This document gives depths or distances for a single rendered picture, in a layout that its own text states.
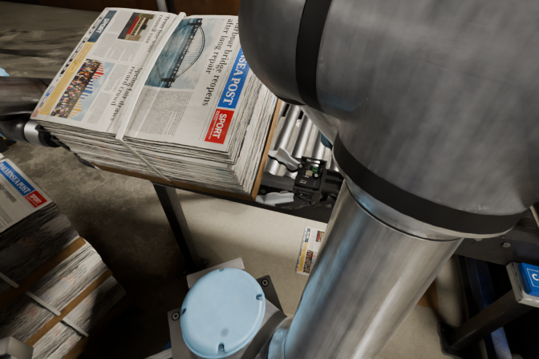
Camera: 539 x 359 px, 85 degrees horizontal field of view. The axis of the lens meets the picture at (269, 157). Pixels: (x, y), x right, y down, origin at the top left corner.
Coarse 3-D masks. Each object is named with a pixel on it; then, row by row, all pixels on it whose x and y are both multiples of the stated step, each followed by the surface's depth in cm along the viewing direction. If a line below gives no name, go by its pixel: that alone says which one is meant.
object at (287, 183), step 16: (272, 176) 89; (208, 192) 97; (272, 208) 94; (304, 208) 89; (320, 208) 87; (464, 240) 79; (480, 240) 77; (496, 240) 76; (512, 240) 74; (528, 240) 74; (480, 256) 82; (496, 256) 80; (512, 256) 78; (528, 256) 77
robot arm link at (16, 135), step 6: (30, 114) 76; (12, 120) 72; (18, 120) 73; (24, 120) 73; (0, 126) 73; (6, 126) 73; (12, 126) 73; (18, 126) 73; (24, 126) 73; (0, 132) 75; (6, 132) 74; (12, 132) 74; (18, 132) 73; (6, 138) 76; (12, 138) 75; (18, 138) 74; (24, 138) 74
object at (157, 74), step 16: (176, 16) 58; (192, 16) 58; (160, 32) 57; (176, 32) 56; (176, 48) 54; (144, 64) 53; (160, 64) 53; (160, 80) 51; (128, 96) 51; (144, 96) 50; (144, 112) 49; (112, 128) 48; (128, 128) 48; (128, 144) 51; (144, 144) 49; (160, 176) 64
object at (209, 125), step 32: (192, 32) 56; (224, 32) 54; (192, 64) 52; (224, 64) 50; (160, 96) 50; (192, 96) 48; (224, 96) 47; (256, 96) 53; (160, 128) 46; (192, 128) 45; (224, 128) 44; (256, 128) 58; (160, 160) 53; (192, 160) 49; (224, 160) 46; (256, 160) 60
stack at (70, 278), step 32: (0, 160) 92; (0, 192) 81; (32, 192) 81; (0, 224) 74; (32, 224) 77; (64, 224) 86; (0, 256) 75; (32, 256) 81; (96, 256) 101; (0, 288) 78; (32, 288) 86; (64, 288) 96; (96, 288) 108; (0, 320) 82; (32, 320) 90; (64, 320) 100; (96, 320) 115; (64, 352) 107; (96, 352) 122
